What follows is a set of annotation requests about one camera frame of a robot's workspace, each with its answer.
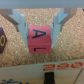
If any wooden drawer box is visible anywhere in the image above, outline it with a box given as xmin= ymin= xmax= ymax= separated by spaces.
xmin=0 ymin=59 xmax=84 ymax=84

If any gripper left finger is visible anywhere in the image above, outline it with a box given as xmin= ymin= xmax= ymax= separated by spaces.
xmin=0 ymin=8 xmax=31 ymax=44

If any pink block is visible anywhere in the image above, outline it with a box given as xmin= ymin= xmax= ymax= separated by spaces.
xmin=27 ymin=24 xmax=53 ymax=55

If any black drawer handle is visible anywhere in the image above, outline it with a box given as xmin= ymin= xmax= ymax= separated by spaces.
xmin=44 ymin=71 xmax=57 ymax=84

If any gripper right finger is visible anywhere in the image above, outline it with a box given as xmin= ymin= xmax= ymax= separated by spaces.
xmin=49 ymin=8 xmax=80 ymax=42

